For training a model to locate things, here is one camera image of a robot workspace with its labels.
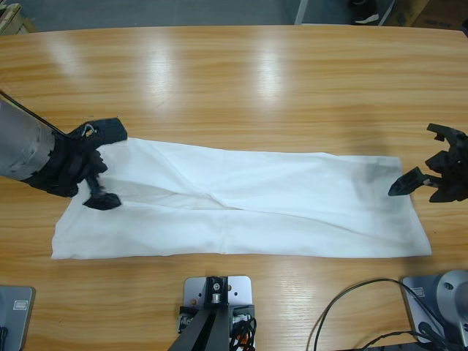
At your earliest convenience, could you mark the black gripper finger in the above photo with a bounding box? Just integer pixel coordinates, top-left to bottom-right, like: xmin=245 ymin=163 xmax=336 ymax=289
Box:
xmin=81 ymin=174 xmax=123 ymax=212
xmin=387 ymin=166 xmax=426 ymax=197
xmin=426 ymin=123 xmax=468 ymax=146
xmin=73 ymin=117 xmax=129 ymax=144

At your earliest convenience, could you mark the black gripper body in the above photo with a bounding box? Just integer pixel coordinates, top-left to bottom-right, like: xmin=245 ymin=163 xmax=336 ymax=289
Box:
xmin=424 ymin=143 xmax=468 ymax=205
xmin=31 ymin=130 xmax=110 ymax=200

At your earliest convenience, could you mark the white Unitree T-shirt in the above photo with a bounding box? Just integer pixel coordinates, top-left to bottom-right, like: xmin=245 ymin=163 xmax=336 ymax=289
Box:
xmin=51 ymin=136 xmax=432 ymax=260

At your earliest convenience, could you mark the brown cardboard box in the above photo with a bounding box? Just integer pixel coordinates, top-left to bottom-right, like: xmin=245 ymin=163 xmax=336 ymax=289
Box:
xmin=384 ymin=0 xmax=468 ymax=31

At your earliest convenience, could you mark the wooden pallet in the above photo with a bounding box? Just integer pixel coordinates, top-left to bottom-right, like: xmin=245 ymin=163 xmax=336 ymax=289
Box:
xmin=0 ymin=2 xmax=37 ymax=36

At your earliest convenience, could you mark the black white shoe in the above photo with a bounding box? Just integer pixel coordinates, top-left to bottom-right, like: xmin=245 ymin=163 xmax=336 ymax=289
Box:
xmin=342 ymin=0 xmax=381 ymax=26

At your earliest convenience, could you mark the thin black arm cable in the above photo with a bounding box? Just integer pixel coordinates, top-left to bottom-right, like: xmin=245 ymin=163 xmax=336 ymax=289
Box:
xmin=0 ymin=89 xmax=68 ymax=138

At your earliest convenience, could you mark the black cable at base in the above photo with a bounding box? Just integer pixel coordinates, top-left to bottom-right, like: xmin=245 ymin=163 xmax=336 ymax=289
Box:
xmin=306 ymin=277 xmax=447 ymax=351

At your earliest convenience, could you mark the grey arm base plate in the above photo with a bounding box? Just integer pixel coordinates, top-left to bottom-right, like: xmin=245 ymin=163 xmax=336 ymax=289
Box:
xmin=401 ymin=270 xmax=468 ymax=346
xmin=0 ymin=285 xmax=34 ymax=351

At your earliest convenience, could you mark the white block with dark post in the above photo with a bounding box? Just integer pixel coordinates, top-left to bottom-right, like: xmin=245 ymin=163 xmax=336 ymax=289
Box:
xmin=175 ymin=275 xmax=258 ymax=351

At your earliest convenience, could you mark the white metal post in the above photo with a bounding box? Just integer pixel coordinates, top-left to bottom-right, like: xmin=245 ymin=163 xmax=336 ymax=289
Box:
xmin=294 ymin=0 xmax=312 ymax=26

